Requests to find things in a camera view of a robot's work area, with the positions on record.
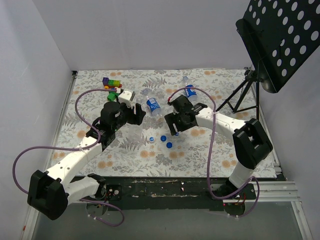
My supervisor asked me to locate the blue bottle cap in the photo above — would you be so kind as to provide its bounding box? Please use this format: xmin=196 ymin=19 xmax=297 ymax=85
xmin=160 ymin=135 xmax=167 ymax=142
xmin=166 ymin=142 xmax=173 ymax=149

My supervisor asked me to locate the Pepsi bottle blue label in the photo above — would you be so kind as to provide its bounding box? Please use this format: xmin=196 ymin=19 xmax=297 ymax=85
xmin=182 ymin=76 xmax=198 ymax=102

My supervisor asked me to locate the clear unlabelled plastic bottle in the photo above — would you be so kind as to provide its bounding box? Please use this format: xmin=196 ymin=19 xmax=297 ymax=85
xmin=125 ymin=125 xmax=147 ymax=151

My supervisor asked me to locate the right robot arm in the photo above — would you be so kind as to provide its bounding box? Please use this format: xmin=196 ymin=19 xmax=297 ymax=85
xmin=164 ymin=95 xmax=273 ymax=200

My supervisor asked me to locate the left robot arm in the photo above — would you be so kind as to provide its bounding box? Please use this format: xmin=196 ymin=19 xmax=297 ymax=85
xmin=27 ymin=102 xmax=146 ymax=220

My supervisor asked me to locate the Pocari Sweat labelled bottle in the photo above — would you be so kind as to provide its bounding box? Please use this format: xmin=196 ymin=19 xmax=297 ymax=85
xmin=146 ymin=95 xmax=162 ymax=117

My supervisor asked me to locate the green blue toy figure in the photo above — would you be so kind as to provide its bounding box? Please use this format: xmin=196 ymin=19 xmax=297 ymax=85
xmin=107 ymin=87 xmax=123 ymax=102

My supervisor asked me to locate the colourful toy block train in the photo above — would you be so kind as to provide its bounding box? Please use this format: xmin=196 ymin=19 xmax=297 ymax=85
xmin=102 ymin=77 xmax=123 ymax=89

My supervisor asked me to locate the black music stand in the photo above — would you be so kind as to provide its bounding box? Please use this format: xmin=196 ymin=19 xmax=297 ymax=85
xmin=218 ymin=0 xmax=320 ymax=113

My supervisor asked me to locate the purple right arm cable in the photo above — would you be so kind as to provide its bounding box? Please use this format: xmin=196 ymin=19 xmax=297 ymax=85
xmin=167 ymin=87 xmax=261 ymax=221

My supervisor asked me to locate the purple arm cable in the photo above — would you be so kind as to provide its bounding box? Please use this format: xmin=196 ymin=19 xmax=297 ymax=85
xmin=12 ymin=88 xmax=126 ymax=228
xmin=167 ymin=87 xmax=261 ymax=221

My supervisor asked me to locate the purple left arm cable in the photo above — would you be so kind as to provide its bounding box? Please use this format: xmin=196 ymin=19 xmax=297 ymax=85
xmin=12 ymin=88 xmax=126 ymax=228

